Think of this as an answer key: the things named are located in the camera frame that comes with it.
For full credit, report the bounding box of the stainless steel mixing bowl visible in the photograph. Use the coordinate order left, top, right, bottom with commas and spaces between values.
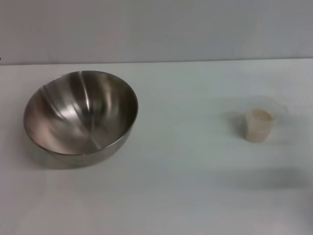
23, 70, 139, 165

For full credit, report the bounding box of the clear plastic measuring cup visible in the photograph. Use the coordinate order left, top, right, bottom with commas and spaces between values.
241, 94, 290, 143

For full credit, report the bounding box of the white uncooked rice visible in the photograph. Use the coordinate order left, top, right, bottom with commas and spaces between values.
242, 108, 274, 142

